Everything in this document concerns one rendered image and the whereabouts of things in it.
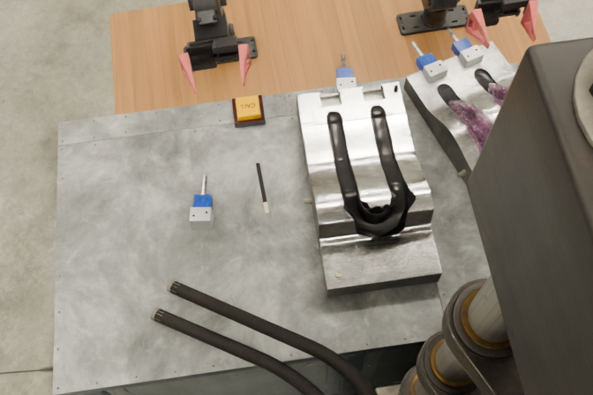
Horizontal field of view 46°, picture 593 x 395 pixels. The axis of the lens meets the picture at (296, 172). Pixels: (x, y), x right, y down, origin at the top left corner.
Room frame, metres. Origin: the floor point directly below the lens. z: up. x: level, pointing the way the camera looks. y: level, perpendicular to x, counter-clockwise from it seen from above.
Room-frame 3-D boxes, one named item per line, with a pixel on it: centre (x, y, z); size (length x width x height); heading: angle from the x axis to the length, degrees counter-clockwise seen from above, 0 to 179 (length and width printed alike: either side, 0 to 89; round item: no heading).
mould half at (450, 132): (0.84, -0.51, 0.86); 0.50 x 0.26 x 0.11; 22
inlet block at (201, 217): (0.71, 0.23, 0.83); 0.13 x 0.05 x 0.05; 177
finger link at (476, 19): (0.89, -0.41, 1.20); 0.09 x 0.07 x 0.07; 7
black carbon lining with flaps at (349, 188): (0.74, -0.17, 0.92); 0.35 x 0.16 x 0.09; 5
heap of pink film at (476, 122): (0.84, -0.50, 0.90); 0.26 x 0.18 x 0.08; 22
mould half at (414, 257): (0.72, -0.16, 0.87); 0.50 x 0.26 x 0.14; 5
